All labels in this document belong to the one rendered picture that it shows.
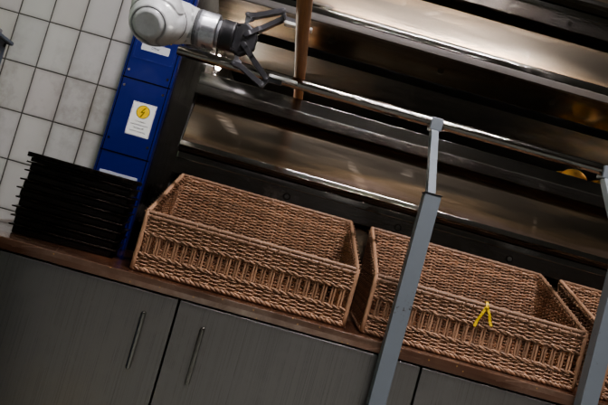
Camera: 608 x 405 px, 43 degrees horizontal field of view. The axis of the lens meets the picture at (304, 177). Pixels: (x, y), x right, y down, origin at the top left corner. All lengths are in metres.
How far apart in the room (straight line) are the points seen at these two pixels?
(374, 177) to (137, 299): 0.90
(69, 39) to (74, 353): 1.05
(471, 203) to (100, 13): 1.31
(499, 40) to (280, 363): 1.28
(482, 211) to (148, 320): 1.12
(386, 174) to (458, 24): 0.53
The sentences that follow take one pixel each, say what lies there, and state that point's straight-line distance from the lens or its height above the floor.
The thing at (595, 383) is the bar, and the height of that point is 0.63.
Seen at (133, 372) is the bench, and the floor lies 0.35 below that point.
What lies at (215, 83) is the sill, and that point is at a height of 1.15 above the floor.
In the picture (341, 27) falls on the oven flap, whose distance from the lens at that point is 2.33.
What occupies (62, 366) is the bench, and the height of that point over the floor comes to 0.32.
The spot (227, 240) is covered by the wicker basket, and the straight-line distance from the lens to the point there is 1.91.
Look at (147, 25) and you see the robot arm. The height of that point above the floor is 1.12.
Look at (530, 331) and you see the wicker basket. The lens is 2.02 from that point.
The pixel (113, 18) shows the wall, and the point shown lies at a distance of 2.54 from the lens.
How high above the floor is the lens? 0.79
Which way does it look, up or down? 4 degrees up
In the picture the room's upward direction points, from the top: 16 degrees clockwise
